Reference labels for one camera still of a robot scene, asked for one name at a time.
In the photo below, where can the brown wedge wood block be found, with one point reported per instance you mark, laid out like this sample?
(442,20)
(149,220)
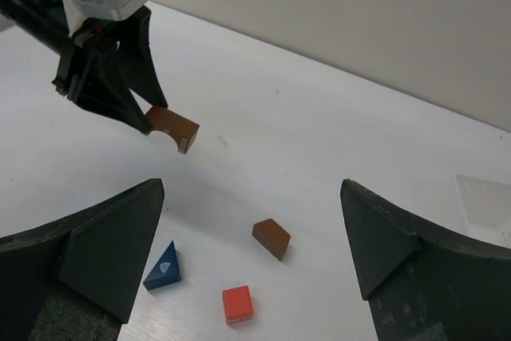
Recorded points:
(273,237)

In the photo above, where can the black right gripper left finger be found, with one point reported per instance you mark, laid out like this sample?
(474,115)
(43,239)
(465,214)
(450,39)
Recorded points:
(77,278)

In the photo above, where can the blue triangle wood block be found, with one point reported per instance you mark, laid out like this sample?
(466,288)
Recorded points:
(166,270)

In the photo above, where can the white perforated plastic basket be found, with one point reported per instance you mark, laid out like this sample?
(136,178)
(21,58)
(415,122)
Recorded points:
(486,206)

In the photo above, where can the brown arch wood block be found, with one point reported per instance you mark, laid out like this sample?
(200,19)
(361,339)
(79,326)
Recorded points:
(182,130)

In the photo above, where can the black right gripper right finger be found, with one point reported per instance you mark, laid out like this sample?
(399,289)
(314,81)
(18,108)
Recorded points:
(421,280)

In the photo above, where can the red cube wood block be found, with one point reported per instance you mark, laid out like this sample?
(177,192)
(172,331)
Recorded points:
(238,305)

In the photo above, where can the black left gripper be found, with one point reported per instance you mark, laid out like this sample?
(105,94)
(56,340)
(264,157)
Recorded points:
(90,76)

